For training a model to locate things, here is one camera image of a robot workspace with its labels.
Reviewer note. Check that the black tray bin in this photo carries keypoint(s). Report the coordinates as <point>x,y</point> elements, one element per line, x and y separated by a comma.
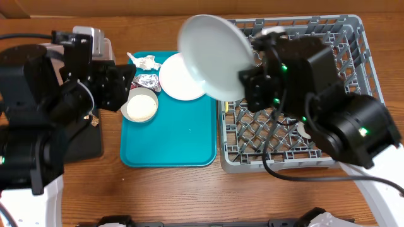
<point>85,141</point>

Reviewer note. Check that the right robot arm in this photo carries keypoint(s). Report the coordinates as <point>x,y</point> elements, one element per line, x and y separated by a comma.
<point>299,79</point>

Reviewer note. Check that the brown food scrap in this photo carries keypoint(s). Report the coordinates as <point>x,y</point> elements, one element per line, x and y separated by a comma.
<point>92,119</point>

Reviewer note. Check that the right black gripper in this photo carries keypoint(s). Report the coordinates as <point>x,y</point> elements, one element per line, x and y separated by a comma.
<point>249,79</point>

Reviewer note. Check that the foil wrapper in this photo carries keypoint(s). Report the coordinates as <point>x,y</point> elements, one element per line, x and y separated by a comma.
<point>149,81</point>

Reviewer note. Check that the white tissue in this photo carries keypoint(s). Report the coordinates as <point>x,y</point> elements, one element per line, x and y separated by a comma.
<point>145,63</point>

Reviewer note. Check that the grey plate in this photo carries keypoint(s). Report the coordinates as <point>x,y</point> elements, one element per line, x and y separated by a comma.
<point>214,52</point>

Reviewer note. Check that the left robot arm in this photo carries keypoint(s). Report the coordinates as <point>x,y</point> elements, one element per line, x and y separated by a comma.
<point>44,94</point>

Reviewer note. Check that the grey bowl with rice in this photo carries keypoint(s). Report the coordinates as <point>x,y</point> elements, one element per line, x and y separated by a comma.
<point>141,106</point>

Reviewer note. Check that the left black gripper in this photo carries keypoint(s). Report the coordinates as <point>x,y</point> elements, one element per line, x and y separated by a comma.
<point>108,83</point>

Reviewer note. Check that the grey dishwasher rack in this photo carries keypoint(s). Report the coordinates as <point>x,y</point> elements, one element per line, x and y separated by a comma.
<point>243,133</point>

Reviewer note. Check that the clear plastic bin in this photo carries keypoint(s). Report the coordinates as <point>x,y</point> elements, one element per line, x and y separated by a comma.
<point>108,54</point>

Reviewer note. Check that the white pink-rimmed plate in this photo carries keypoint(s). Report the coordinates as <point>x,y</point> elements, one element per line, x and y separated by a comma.
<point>176,80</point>

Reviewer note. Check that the white plastic cup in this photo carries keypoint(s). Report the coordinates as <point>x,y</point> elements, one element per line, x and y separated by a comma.
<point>301,130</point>

